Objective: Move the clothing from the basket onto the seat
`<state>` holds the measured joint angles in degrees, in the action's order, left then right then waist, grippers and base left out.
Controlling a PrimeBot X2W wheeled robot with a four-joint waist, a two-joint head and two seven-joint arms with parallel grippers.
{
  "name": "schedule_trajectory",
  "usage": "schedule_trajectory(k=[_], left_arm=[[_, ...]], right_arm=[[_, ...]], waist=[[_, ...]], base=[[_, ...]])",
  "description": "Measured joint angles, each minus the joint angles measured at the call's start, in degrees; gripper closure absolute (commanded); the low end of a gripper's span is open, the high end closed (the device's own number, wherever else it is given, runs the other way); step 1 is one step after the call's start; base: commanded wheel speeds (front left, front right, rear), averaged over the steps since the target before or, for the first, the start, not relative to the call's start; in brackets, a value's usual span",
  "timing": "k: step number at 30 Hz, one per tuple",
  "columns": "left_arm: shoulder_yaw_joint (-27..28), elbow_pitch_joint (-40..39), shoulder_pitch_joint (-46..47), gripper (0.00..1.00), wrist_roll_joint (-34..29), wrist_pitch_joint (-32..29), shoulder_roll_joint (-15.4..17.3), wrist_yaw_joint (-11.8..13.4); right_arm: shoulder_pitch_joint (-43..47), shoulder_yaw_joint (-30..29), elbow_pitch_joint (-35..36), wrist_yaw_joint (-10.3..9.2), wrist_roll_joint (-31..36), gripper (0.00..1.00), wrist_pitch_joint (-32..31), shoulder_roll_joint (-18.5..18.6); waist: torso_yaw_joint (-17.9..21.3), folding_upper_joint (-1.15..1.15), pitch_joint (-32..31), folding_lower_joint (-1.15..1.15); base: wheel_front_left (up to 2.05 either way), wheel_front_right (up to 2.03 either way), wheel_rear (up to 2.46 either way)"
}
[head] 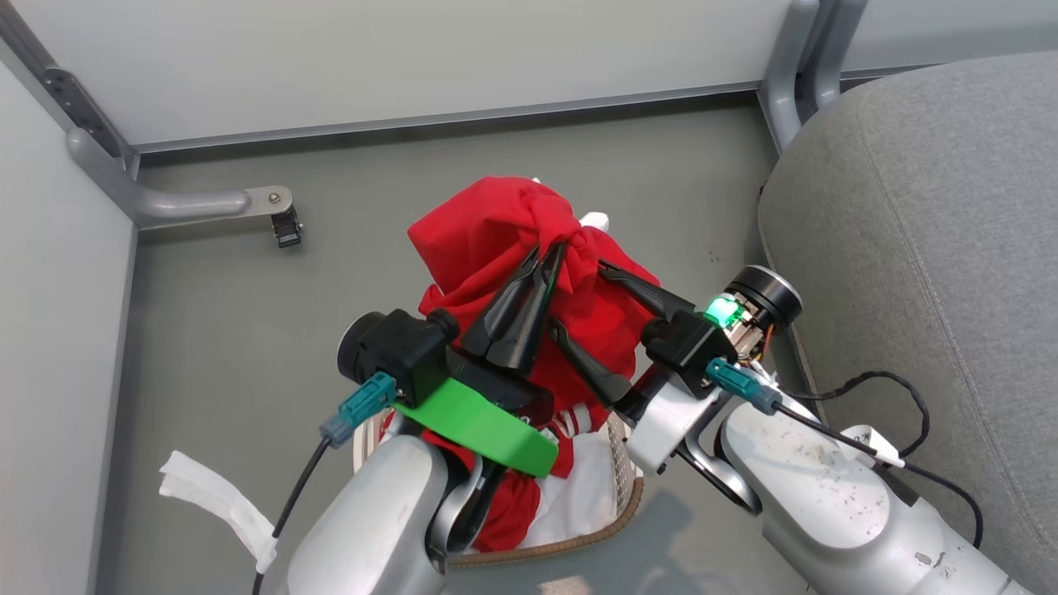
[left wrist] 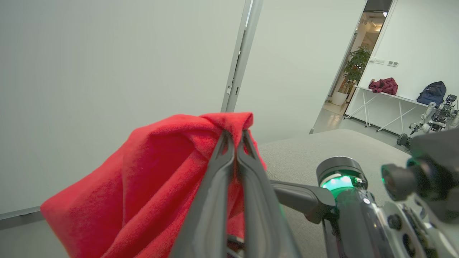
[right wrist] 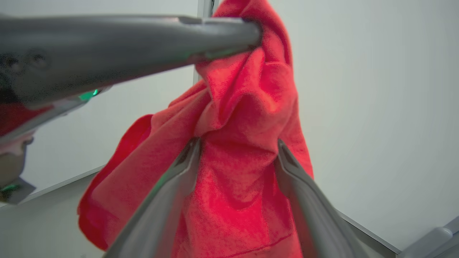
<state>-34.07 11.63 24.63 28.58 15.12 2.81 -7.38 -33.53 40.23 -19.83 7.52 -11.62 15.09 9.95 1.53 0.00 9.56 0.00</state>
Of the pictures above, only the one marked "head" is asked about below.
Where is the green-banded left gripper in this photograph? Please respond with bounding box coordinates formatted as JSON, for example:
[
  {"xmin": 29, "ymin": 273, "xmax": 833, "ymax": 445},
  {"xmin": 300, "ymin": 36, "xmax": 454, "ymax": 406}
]
[{"xmin": 393, "ymin": 242, "xmax": 568, "ymax": 479}]

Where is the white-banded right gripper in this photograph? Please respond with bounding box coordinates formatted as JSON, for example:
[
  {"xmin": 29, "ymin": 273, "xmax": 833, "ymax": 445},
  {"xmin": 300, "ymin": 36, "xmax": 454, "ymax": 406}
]
[{"xmin": 550, "ymin": 260, "xmax": 803, "ymax": 476}]

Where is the red garment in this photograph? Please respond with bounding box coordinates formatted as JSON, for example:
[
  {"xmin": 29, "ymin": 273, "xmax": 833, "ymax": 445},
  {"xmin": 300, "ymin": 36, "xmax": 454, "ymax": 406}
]
[{"xmin": 407, "ymin": 175, "xmax": 662, "ymax": 553}]

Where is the white basket with brown rim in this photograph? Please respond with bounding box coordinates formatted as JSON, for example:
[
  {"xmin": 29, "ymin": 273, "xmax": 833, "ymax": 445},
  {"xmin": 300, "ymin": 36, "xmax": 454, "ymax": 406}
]
[{"xmin": 351, "ymin": 409, "xmax": 646, "ymax": 573}]

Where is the white cloth in basket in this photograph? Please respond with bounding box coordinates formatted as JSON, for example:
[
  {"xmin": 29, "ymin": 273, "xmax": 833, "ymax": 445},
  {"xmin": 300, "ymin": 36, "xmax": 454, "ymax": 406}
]
[{"xmin": 529, "ymin": 428, "xmax": 631, "ymax": 550}]

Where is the black caster wheel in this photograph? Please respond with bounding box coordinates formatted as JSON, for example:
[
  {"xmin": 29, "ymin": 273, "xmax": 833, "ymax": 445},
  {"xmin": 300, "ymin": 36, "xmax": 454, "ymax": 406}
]
[{"xmin": 271, "ymin": 207, "xmax": 304, "ymax": 249}]

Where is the long grey partition foot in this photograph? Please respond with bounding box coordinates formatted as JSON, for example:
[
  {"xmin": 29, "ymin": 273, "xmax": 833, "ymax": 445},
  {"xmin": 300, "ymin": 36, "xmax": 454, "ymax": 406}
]
[{"xmin": 66, "ymin": 128, "xmax": 294, "ymax": 230}]

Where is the grey fabric sofa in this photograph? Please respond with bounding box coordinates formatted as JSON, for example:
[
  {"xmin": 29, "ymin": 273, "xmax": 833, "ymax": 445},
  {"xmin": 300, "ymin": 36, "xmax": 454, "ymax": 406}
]
[{"xmin": 758, "ymin": 51, "xmax": 1058, "ymax": 595}]

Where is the teal right camera connector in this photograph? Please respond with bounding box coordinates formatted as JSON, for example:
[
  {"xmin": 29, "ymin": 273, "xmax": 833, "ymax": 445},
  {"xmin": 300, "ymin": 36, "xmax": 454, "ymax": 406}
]
[{"xmin": 707, "ymin": 357, "xmax": 783, "ymax": 416}]

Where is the teal camera connector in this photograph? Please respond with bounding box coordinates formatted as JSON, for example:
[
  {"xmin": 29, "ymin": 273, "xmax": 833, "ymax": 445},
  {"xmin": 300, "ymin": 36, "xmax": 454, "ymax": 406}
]
[
  {"xmin": 707, "ymin": 357, "xmax": 783, "ymax": 416},
  {"xmin": 320, "ymin": 372, "xmax": 398, "ymax": 449}
]

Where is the teal left camera connector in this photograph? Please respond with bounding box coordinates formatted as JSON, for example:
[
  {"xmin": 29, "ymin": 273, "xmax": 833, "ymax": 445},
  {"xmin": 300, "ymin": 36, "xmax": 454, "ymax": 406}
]
[{"xmin": 320, "ymin": 372, "xmax": 398, "ymax": 449}]

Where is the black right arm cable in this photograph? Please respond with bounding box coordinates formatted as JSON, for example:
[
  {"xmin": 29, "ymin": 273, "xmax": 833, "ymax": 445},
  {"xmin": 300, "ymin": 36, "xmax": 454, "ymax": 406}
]
[{"xmin": 775, "ymin": 371, "xmax": 984, "ymax": 551}]

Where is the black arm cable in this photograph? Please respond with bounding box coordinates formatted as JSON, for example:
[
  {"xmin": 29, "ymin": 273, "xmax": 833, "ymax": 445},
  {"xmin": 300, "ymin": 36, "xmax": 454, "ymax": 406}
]
[
  {"xmin": 250, "ymin": 438, "xmax": 331, "ymax": 595},
  {"xmin": 775, "ymin": 371, "xmax": 984, "ymax": 551}
]

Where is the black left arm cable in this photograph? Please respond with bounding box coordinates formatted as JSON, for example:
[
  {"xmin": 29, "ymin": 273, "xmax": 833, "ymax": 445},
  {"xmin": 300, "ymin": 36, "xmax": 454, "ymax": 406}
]
[{"xmin": 250, "ymin": 438, "xmax": 331, "ymax": 595}]

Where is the white tag on cable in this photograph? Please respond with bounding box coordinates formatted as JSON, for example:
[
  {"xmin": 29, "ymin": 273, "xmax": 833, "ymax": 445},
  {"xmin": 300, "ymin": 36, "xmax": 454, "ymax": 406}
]
[{"xmin": 839, "ymin": 424, "xmax": 907, "ymax": 469}]

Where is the white tape strip on cable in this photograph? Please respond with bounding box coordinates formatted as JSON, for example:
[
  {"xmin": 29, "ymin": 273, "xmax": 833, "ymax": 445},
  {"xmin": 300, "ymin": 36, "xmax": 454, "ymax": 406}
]
[{"xmin": 159, "ymin": 450, "xmax": 279, "ymax": 575}]

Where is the dark metal partition bracket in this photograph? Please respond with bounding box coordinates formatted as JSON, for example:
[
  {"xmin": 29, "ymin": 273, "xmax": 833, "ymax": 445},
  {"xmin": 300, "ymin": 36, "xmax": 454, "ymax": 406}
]
[{"xmin": 43, "ymin": 66, "xmax": 126, "ymax": 159}]

